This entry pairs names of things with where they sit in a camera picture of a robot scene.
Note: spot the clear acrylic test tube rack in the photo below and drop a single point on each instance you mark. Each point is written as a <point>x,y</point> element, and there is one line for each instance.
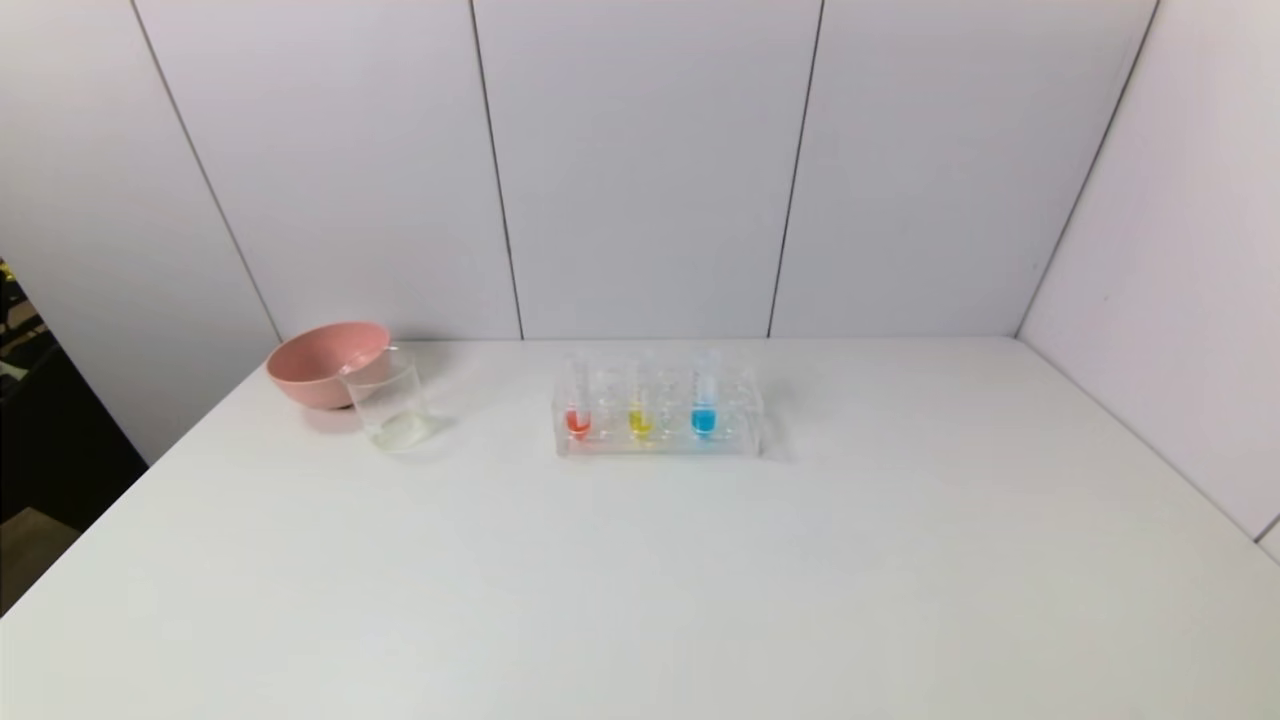
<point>660,445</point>

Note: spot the test tube with red pigment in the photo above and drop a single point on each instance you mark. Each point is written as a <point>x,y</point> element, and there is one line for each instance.
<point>578,422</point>

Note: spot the clear glass beaker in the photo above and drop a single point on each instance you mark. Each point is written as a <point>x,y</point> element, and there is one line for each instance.
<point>395,415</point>

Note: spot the pink plastic bowl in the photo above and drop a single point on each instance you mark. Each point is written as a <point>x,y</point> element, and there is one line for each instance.
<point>310,365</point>

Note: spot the test tube with yellow pigment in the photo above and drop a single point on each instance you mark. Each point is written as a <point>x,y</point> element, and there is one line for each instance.
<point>641,423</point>

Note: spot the test tube with blue pigment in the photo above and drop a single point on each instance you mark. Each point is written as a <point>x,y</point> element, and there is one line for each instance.
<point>704,421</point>

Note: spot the dark background furniture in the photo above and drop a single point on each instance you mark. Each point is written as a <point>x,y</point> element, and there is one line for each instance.
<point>50,440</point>

